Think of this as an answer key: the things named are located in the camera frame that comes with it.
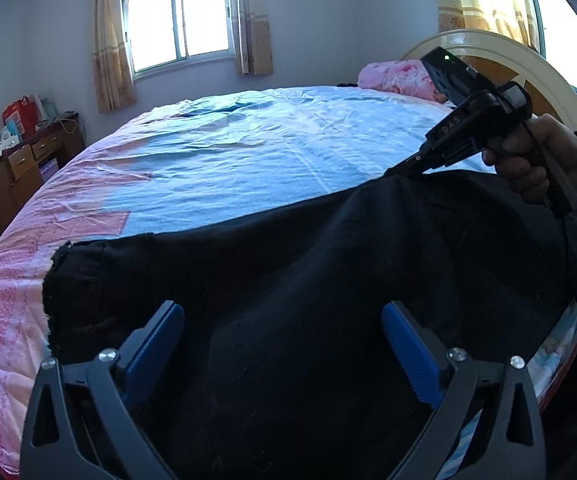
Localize white bag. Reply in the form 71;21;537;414
36;95;60;127

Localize red gift bag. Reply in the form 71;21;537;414
2;95;37;134

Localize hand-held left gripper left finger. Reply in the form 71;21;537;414
20;300;186;480

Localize small sliding window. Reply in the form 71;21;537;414
118;0;236;78

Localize beige patterned curtain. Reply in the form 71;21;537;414
91;0;138;114
231;0;274;77

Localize pink floral pillow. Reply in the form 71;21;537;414
357;59;457;107

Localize yellow patterned curtain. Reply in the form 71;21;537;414
429;0;540;51

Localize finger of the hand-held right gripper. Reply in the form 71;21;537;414
385;152;427;179

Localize person's right hand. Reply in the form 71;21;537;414
483;112;577;206

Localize cream wooden headboard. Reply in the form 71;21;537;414
401;29;577;136

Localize blue pink printed bed sheet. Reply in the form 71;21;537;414
0;85;577;476

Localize black pants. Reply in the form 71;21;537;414
42;167;577;480

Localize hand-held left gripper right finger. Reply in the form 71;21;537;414
381;300;549;480

